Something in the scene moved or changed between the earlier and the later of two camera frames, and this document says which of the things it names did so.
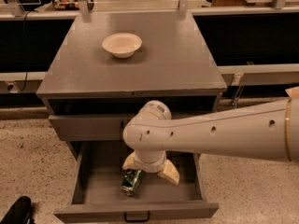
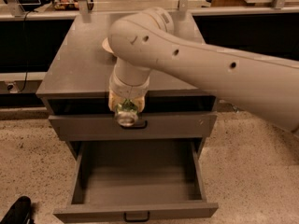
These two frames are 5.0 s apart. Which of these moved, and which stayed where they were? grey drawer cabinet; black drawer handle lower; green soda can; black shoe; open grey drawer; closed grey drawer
Moved: green soda can
Stayed: black shoe; black drawer handle lower; grey drawer cabinet; open grey drawer; closed grey drawer
